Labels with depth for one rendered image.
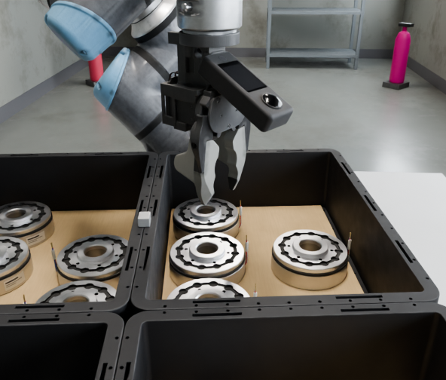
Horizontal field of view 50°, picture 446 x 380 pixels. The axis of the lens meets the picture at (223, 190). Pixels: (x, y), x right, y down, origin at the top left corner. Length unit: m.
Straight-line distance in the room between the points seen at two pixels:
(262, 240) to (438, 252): 0.42
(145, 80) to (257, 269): 0.46
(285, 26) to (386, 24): 1.30
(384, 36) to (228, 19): 6.33
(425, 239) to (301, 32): 5.73
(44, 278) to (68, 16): 0.34
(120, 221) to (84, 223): 0.06
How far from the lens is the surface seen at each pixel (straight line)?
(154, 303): 0.47
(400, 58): 5.26
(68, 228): 0.81
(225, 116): 0.59
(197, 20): 0.55
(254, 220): 0.79
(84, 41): 0.60
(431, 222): 1.14
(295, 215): 0.82
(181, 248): 0.67
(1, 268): 0.69
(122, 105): 0.96
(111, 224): 0.80
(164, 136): 0.96
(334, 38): 6.73
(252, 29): 6.63
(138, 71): 0.96
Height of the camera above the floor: 1.22
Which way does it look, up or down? 26 degrees down
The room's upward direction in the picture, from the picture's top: straight up
